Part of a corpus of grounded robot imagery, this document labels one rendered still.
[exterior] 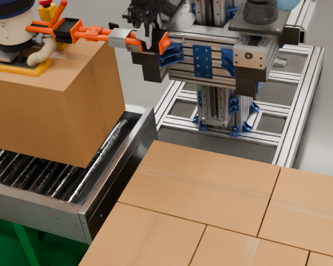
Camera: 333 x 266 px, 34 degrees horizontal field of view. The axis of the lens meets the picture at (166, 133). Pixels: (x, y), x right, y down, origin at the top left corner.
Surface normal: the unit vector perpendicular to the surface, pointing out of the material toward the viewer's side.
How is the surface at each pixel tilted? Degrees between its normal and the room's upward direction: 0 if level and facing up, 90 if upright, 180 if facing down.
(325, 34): 0
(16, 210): 90
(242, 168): 0
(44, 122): 90
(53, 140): 90
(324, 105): 0
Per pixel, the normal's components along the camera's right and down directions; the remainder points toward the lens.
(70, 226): -0.38, 0.64
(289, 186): -0.10, -0.75
